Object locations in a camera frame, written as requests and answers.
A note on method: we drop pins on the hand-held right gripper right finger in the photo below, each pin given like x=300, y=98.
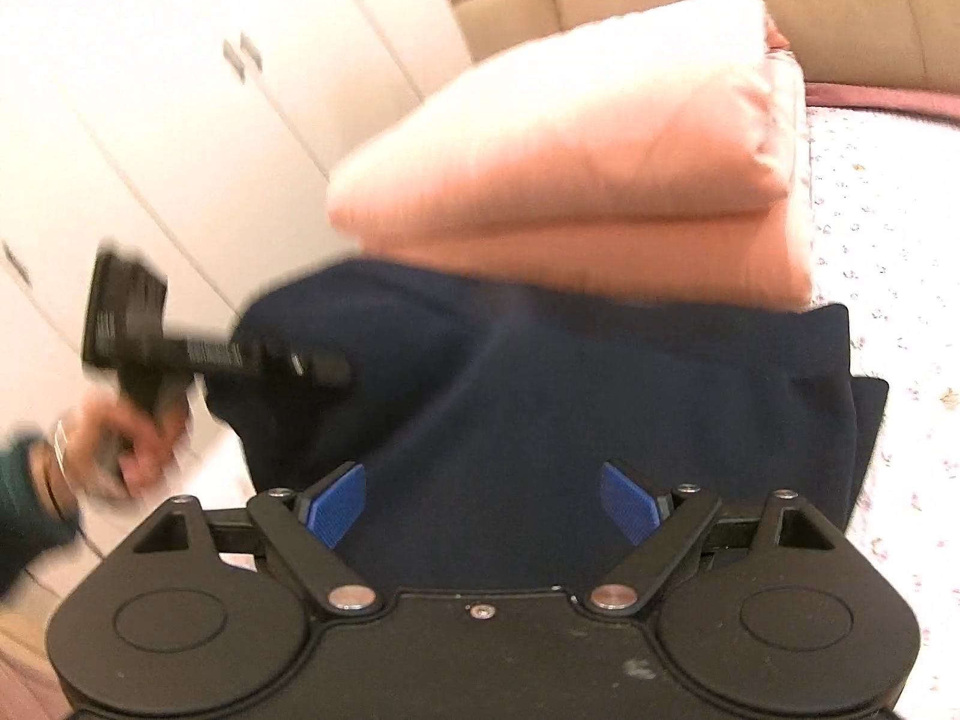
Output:
x=630, y=502

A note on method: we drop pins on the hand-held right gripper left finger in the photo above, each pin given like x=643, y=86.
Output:
x=336, y=508

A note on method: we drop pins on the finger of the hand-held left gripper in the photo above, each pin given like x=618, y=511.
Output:
x=285, y=364

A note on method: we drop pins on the navy hoodie with white stripes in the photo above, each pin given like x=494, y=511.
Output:
x=585, y=405

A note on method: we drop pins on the person's left forearm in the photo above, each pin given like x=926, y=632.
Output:
x=26, y=495

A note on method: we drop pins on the person's left hand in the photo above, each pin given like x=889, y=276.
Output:
x=135, y=446

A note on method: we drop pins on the white wardrobe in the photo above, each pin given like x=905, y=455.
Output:
x=150, y=90

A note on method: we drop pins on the pink folded duvet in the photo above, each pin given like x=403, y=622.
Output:
x=570, y=165

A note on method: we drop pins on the floral quilted bedspread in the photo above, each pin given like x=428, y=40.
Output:
x=892, y=277

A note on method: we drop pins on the mauve bed frame edge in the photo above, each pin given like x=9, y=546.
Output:
x=877, y=99

